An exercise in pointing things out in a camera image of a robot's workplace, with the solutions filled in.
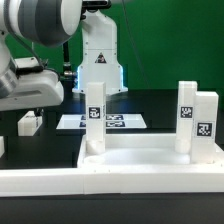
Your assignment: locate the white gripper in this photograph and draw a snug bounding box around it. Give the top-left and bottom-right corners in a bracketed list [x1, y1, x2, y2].
[0, 57, 64, 111]

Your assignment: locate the white desk top tray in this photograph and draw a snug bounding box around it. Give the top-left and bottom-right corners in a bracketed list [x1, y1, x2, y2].
[77, 133, 224, 168]

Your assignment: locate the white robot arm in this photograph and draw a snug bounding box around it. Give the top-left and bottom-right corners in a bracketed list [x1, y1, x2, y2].
[0, 0, 127, 111]

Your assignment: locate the fiducial marker sheet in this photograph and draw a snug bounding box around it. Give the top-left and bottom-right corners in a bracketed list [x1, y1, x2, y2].
[57, 114, 146, 130]

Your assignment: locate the white left fence wall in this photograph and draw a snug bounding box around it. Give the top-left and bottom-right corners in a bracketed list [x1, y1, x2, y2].
[0, 136, 5, 158]

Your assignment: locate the white fence wall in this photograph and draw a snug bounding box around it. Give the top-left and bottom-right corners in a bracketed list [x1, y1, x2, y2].
[0, 136, 5, 158]
[0, 165, 224, 197]

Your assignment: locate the white front fence wall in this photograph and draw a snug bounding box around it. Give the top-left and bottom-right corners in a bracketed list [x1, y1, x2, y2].
[0, 165, 224, 197]

